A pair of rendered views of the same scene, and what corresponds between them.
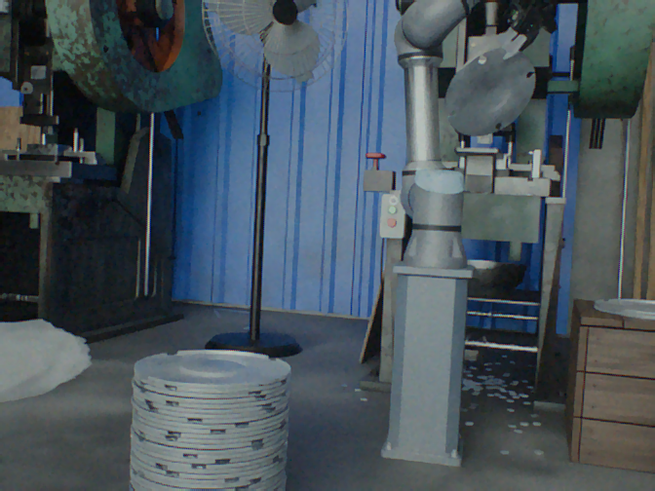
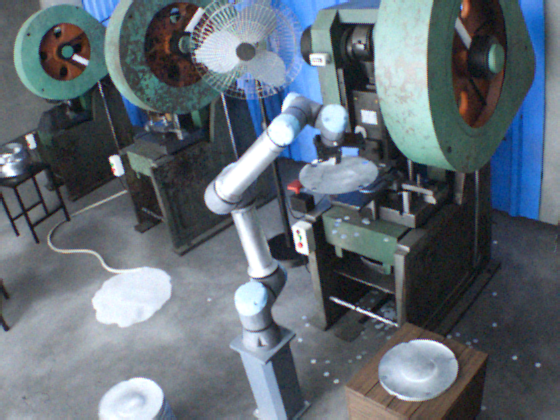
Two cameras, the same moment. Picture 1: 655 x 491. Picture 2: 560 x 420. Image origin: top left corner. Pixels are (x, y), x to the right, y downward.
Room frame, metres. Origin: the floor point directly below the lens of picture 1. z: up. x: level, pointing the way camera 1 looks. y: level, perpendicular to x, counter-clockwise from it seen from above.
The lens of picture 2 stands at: (0.59, -1.21, 1.79)
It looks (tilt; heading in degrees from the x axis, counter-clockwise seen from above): 29 degrees down; 34
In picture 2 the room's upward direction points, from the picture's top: 11 degrees counter-clockwise
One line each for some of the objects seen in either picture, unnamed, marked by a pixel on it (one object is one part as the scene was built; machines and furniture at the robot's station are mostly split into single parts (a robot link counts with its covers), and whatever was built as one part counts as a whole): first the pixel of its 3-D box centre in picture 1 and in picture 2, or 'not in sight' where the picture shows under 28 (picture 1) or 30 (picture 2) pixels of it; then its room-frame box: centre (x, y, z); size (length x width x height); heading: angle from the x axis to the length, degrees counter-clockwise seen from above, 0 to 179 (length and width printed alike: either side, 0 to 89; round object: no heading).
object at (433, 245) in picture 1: (436, 245); (259, 329); (1.73, -0.25, 0.50); 0.15 x 0.15 x 0.10
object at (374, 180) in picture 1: (379, 197); (304, 212); (2.37, -0.15, 0.62); 0.10 x 0.06 x 0.20; 74
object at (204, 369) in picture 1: (213, 367); (130, 404); (1.34, 0.21, 0.26); 0.29 x 0.29 x 0.01
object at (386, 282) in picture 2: (476, 292); (395, 260); (2.51, -0.52, 0.31); 0.43 x 0.42 x 0.01; 74
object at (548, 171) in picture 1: (534, 165); (421, 185); (2.45, -0.68, 0.76); 0.17 x 0.06 x 0.10; 74
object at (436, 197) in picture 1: (438, 196); (254, 304); (1.74, -0.25, 0.62); 0.13 x 0.12 x 0.14; 6
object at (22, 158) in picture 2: not in sight; (25, 187); (2.61, 2.60, 0.40); 0.45 x 0.40 x 0.79; 86
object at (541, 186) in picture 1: (482, 186); (389, 193); (2.50, -0.52, 0.68); 0.45 x 0.30 x 0.06; 74
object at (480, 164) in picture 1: (479, 170); (365, 203); (2.33, -0.47, 0.72); 0.25 x 0.14 x 0.14; 164
